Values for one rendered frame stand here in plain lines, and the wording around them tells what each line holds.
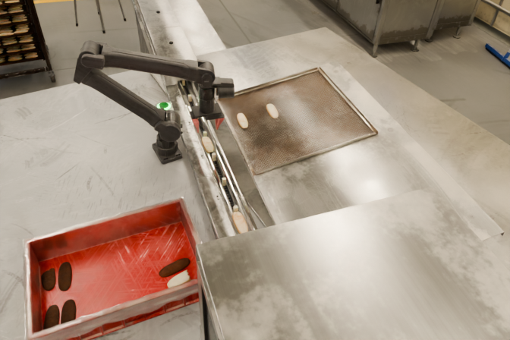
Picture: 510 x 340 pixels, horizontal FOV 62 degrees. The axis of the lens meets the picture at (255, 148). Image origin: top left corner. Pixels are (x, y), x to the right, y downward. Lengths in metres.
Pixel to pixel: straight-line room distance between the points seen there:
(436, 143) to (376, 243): 1.18
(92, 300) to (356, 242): 0.80
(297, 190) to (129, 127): 0.80
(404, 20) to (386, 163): 2.90
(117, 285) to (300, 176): 0.68
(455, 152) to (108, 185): 1.39
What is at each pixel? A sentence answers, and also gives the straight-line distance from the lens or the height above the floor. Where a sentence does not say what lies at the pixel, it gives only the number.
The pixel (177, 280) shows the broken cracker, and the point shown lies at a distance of 1.32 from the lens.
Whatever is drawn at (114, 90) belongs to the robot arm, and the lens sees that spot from 1.54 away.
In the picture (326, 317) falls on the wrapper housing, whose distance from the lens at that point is 0.74.
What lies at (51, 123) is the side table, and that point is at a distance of 2.00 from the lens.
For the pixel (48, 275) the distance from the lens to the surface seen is 1.42.
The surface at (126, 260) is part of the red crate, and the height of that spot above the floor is 0.82.
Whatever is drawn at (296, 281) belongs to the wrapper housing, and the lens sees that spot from 0.76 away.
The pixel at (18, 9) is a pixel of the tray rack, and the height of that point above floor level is 0.61.
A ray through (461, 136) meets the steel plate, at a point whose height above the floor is 0.82.
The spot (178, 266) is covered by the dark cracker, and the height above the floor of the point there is 0.83.
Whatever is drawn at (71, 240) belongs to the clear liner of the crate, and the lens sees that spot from 1.42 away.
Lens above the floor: 1.94
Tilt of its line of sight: 40 degrees down
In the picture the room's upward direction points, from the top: 3 degrees clockwise
